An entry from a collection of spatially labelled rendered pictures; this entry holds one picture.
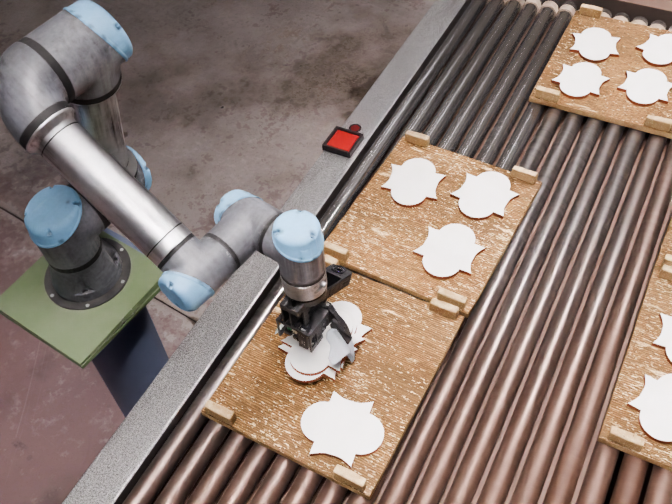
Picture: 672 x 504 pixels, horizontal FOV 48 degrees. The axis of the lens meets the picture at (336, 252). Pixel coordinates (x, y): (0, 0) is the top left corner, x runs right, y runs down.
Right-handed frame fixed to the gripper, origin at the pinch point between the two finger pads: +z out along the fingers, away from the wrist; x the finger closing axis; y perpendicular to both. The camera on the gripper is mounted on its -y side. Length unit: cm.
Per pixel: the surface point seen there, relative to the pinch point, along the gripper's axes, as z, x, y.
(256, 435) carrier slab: 3.6, -0.6, 20.7
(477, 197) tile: 3, 8, -50
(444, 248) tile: 2.6, 8.7, -33.7
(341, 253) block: 1.1, -8.7, -20.8
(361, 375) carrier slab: 3.6, 9.2, 0.7
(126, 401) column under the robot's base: 50, -54, 16
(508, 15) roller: 6, -16, -121
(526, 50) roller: 6, -5, -109
